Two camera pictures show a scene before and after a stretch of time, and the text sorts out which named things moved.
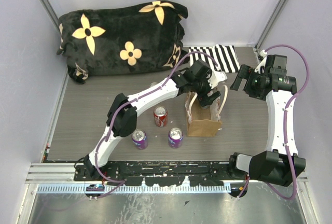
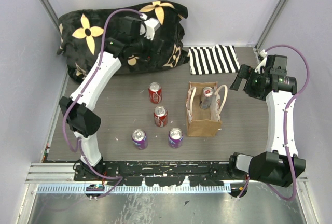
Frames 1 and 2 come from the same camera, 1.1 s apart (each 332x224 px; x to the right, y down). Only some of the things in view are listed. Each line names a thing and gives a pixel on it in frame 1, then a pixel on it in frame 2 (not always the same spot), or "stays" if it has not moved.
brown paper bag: x=203 y=121 stays
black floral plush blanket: x=144 y=37 stays
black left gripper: x=204 y=98 to x=152 y=56
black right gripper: x=243 y=73 stays
